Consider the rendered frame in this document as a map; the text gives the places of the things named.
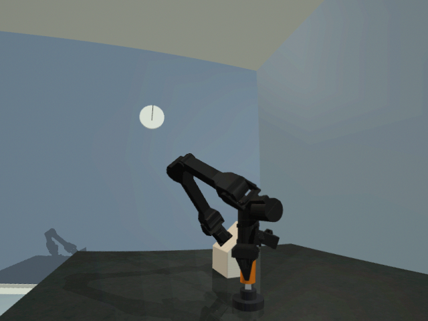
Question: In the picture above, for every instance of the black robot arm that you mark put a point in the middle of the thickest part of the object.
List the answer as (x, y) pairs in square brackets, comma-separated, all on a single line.
[(231, 188)]

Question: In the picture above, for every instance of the orange knob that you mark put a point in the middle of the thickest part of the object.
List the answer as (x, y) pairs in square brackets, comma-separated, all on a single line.
[(252, 276)]

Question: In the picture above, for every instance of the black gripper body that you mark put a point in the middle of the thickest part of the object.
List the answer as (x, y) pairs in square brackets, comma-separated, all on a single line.
[(244, 247)]

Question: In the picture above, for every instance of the dark grey round pedestal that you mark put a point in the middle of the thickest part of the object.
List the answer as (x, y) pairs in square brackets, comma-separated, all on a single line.
[(247, 299)]

